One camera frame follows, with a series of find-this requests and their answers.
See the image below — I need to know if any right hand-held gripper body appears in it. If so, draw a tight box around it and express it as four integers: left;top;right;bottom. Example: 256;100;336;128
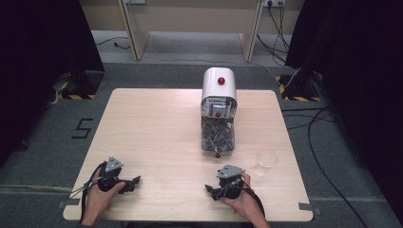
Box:
214;163;246;201

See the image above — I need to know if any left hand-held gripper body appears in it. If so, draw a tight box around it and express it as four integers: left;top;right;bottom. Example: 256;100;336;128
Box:
97;155;128;195

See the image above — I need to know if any person's left hand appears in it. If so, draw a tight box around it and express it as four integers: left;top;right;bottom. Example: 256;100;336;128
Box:
83;167;126;220

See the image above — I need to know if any person's right hand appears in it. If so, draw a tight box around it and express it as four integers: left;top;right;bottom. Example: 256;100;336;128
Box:
220;172;260;220

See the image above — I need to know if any clear plastic cup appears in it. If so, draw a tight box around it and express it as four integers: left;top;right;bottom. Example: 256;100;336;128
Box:
253;148;279;178

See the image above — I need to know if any grey tape patch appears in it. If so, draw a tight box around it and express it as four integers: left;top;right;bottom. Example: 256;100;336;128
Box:
57;199;81;210
297;201;322;216

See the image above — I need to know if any black tape floor mark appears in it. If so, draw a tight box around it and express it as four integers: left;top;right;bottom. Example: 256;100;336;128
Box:
70;117;95;140

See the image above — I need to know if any white dispenser with red knobs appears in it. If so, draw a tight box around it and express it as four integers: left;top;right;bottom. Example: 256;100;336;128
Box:
200;66;239;160

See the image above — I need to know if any stand base with striped tape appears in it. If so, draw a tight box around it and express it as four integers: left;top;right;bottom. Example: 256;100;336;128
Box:
51;69;106;101
275;71;323;103

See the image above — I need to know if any dark curtain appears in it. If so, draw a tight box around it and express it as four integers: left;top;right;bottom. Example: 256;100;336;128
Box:
284;0;403;219
0;0;106;167

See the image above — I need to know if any light wooden desk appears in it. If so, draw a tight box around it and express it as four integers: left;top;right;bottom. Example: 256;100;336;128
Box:
117;0;266;64

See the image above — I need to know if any white power strip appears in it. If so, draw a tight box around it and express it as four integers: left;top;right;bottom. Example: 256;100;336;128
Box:
262;0;287;9

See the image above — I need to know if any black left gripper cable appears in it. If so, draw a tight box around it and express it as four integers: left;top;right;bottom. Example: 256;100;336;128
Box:
68;161;109;224

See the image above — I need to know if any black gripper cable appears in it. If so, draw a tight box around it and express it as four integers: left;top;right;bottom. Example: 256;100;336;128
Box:
241;180;266;220
68;161;109;224

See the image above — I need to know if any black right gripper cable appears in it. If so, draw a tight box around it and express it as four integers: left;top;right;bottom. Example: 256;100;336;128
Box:
241;180;266;220

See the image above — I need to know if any long black floor cable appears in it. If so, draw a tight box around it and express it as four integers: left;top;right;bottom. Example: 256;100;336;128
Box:
280;106;370;228

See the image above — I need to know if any black floor cable with plug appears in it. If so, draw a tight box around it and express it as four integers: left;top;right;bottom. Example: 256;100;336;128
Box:
95;36;131;50

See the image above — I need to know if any black power cables bundle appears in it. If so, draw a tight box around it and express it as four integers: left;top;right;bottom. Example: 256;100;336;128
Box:
256;2;292;66

